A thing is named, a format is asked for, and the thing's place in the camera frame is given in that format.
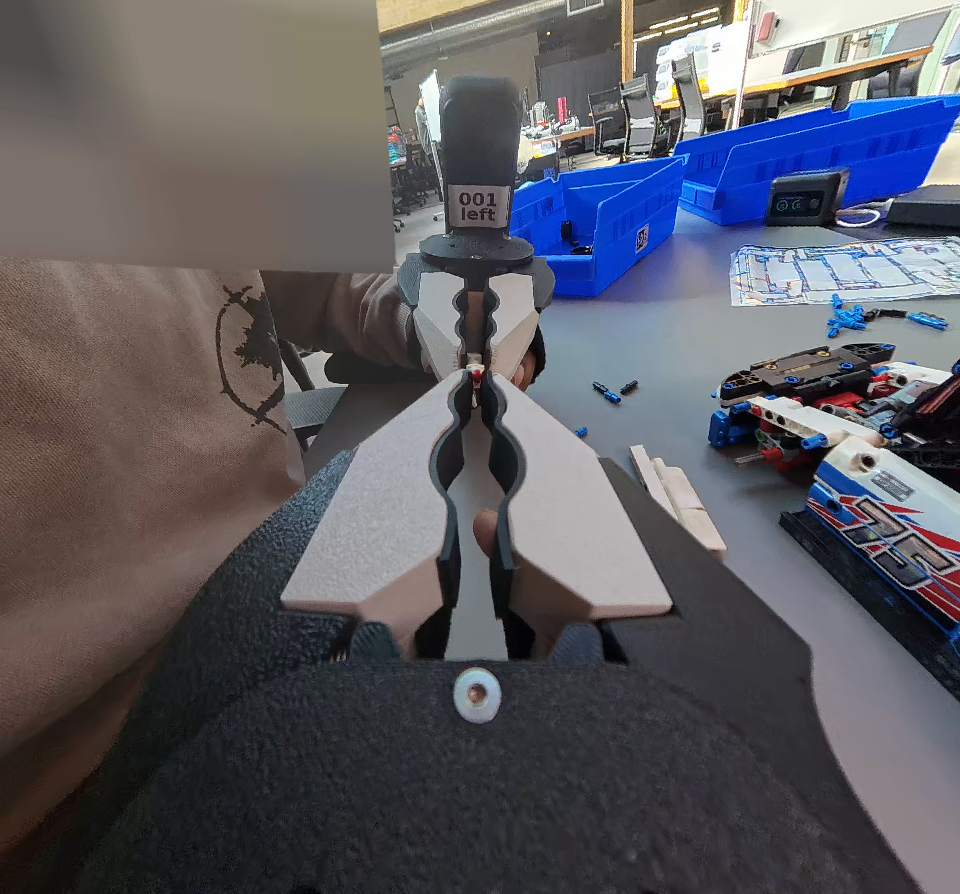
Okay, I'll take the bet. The printed instruction sheet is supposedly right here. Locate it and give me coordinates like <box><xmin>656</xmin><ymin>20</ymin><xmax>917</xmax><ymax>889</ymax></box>
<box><xmin>729</xmin><ymin>236</ymin><xmax>960</xmax><ymax>307</ymax></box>

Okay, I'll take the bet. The long white brick beam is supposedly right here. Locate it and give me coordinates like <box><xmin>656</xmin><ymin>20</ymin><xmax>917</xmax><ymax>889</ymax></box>
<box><xmin>630</xmin><ymin>445</ymin><xmax>729</xmax><ymax>561</ymax></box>

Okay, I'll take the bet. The blue white red toy car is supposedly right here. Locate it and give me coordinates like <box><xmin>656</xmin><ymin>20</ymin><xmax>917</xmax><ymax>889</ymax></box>
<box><xmin>708</xmin><ymin>341</ymin><xmax>960</xmax><ymax>696</ymax></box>

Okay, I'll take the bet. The blue storage bin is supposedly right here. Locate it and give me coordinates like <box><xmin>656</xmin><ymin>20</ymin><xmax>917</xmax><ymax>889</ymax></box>
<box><xmin>510</xmin><ymin>156</ymin><xmax>687</xmax><ymax>298</ymax></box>
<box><xmin>672</xmin><ymin>95</ymin><xmax>960</xmax><ymax>227</ymax></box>

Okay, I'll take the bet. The black office chair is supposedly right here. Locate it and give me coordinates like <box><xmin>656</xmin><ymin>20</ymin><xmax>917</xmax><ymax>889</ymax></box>
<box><xmin>281</xmin><ymin>342</ymin><xmax>421</xmax><ymax>452</ymax></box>

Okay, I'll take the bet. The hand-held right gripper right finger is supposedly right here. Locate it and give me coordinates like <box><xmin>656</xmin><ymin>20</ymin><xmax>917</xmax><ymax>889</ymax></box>
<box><xmin>483</xmin><ymin>371</ymin><xmax>675</xmax><ymax>655</ymax></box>

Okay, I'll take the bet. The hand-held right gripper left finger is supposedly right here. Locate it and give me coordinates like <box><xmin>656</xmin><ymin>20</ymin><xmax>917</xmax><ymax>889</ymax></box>
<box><xmin>279</xmin><ymin>372</ymin><xmax>466</xmax><ymax>660</ymax></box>

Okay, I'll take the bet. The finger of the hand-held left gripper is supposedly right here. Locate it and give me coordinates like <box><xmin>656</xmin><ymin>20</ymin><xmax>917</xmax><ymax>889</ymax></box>
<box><xmin>483</xmin><ymin>273</ymin><xmax>541</xmax><ymax>379</ymax></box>
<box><xmin>411</xmin><ymin>273</ymin><xmax>468</xmax><ymax>379</ymax></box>

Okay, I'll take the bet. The person's left forearm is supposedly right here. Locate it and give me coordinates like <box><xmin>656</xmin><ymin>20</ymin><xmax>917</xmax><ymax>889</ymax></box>
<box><xmin>262</xmin><ymin>271</ymin><xmax>415</xmax><ymax>373</ymax></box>

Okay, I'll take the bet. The black device with screen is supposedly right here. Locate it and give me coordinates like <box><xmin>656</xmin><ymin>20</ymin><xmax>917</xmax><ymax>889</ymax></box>
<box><xmin>765</xmin><ymin>168</ymin><xmax>851</xmax><ymax>227</ymax></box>

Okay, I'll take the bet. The flat black box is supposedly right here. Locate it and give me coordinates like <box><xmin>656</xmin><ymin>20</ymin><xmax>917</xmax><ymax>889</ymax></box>
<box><xmin>885</xmin><ymin>185</ymin><xmax>960</xmax><ymax>229</ymax></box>

